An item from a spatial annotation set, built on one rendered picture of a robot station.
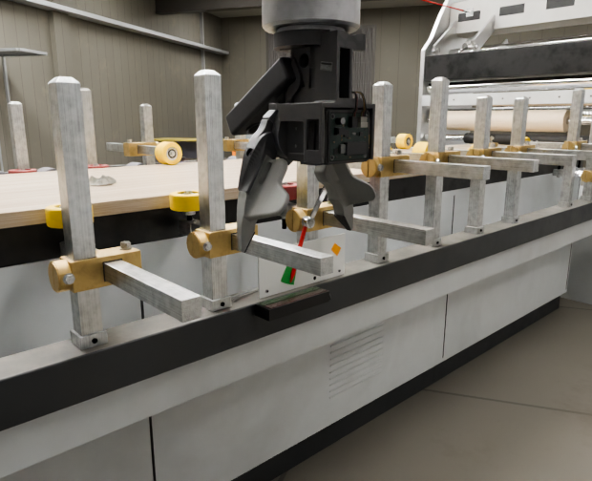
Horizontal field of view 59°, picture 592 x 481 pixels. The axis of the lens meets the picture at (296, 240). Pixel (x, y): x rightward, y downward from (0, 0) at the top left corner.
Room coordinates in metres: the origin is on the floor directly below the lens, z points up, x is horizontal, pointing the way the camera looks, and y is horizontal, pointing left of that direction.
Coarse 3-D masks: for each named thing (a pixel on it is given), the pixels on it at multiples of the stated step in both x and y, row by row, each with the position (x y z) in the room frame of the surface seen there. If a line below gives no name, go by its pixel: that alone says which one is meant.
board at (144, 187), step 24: (96, 168) 1.72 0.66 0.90; (120, 168) 1.72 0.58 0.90; (144, 168) 1.72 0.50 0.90; (168, 168) 1.72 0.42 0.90; (192, 168) 1.72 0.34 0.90; (240, 168) 1.72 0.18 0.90; (288, 168) 1.72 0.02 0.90; (0, 192) 1.16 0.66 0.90; (24, 192) 1.16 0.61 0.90; (48, 192) 1.16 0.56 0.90; (96, 192) 1.16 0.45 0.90; (120, 192) 1.16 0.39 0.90; (144, 192) 1.16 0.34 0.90; (168, 192) 1.16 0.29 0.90; (0, 216) 0.90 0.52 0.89; (24, 216) 0.92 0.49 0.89; (96, 216) 1.01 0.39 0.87
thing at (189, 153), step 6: (156, 138) 9.67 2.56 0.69; (162, 138) 9.67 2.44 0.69; (168, 138) 9.67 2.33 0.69; (174, 138) 9.67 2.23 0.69; (180, 138) 9.67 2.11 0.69; (186, 138) 9.67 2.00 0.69; (192, 138) 9.67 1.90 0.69; (222, 138) 9.71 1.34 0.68; (180, 144) 9.99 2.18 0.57; (186, 144) 9.96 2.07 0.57; (192, 144) 9.92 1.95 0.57; (186, 150) 9.96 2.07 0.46; (192, 150) 9.92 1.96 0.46; (186, 156) 9.96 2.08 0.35; (192, 156) 9.92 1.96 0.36; (156, 162) 9.81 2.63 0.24
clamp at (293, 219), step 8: (296, 208) 1.13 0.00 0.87; (304, 208) 1.12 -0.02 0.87; (312, 208) 1.12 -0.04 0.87; (320, 208) 1.13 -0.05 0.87; (328, 208) 1.15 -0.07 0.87; (288, 216) 1.11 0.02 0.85; (296, 216) 1.10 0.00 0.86; (304, 216) 1.10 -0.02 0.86; (320, 216) 1.13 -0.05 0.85; (288, 224) 1.12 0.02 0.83; (296, 224) 1.10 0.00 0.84; (320, 224) 1.13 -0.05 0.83
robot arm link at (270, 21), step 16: (272, 0) 0.48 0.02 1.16; (288, 0) 0.47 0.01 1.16; (304, 0) 0.47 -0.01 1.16; (320, 0) 0.47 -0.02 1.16; (336, 0) 0.47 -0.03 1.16; (352, 0) 0.49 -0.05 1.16; (272, 16) 0.48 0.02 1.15; (288, 16) 0.47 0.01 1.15; (304, 16) 0.47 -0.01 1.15; (320, 16) 0.47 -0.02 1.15; (336, 16) 0.47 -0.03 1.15; (352, 16) 0.49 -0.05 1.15; (272, 32) 0.53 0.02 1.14
